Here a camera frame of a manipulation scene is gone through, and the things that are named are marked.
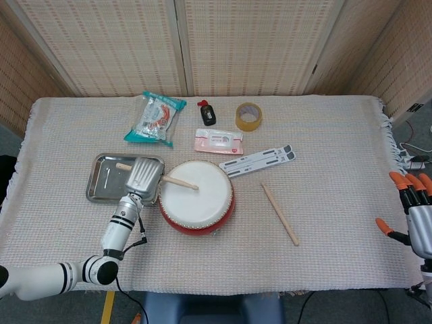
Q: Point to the right silver robot hand orange fingertips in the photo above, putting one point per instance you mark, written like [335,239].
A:
[422,229]

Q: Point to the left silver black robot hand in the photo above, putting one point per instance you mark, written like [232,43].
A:
[143,175]

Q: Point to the wooden drumstick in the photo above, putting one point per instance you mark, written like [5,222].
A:
[179,182]
[280,216]

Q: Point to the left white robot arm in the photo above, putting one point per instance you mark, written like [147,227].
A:
[116,226]

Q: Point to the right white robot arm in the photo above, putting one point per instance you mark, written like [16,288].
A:
[427,276]

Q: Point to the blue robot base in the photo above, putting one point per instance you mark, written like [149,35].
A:
[209,308]

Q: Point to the rectangular metal tray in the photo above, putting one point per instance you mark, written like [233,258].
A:
[101,184]

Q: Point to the red drum with white skin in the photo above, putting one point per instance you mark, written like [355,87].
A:
[195,202]

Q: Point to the teal clear snack bag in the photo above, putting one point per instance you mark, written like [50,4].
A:
[152,118]

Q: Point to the white power strip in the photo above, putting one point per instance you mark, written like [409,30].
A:
[415,164]

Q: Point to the pink wet wipes pack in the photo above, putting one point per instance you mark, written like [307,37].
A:
[216,141]

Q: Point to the black ink bottle red cap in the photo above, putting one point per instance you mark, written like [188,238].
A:
[207,115]

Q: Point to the white woven tablecloth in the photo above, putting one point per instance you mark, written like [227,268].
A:
[320,263]

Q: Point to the clear yellowish tape roll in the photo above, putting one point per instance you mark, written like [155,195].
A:
[240,123]

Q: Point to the white folding laptop stand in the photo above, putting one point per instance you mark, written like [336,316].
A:
[256,160]

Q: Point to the black screen hinge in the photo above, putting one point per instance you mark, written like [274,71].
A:
[315,69]
[415,107]

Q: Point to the woven bamboo folding screen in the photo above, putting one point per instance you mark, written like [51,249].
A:
[101,50]

